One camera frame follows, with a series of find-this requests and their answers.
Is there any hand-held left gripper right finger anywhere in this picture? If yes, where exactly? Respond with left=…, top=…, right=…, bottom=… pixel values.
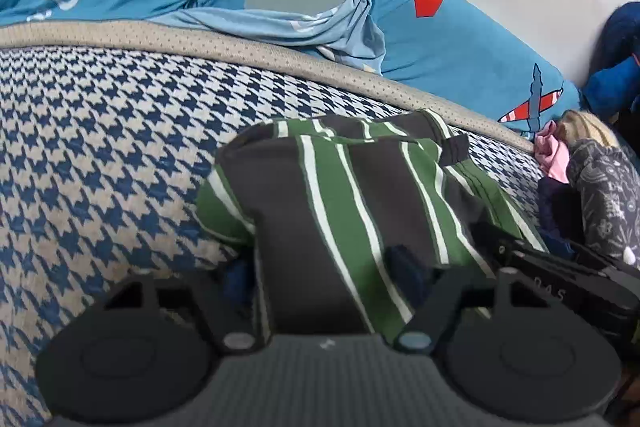
left=385, top=244, right=561, bottom=355

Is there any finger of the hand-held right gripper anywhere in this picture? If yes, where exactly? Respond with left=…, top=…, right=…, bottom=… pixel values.
left=567, top=238, right=640, bottom=280
left=470, top=221, right=638, bottom=333

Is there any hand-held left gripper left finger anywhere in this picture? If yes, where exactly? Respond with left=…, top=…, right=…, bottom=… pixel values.
left=102, top=257, right=266, bottom=355

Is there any green grey striped t-shirt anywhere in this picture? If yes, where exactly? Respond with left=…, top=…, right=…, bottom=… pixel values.
left=195, top=109, right=548, bottom=343

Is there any grey patterned fleece blanket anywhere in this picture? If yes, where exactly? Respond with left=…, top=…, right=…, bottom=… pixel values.
left=567, top=139, right=640, bottom=265

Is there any dark purple cloth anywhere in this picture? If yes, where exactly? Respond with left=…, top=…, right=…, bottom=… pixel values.
left=537, top=179, right=586, bottom=258

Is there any pink cloth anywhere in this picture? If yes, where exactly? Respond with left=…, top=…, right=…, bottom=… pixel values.
left=532, top=119, right=571, bottom=185

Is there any dark blue cloth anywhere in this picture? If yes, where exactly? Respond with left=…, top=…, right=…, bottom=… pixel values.
left=582, top=1, right=640, bottom=120

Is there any blue airplane print pillow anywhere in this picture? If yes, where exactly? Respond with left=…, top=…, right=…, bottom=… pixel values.
left=360, top=0, right=583, bottom=140

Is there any light blue cloth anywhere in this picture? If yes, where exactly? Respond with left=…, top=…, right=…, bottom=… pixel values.
left=150, top=0, right=388, bottom=70

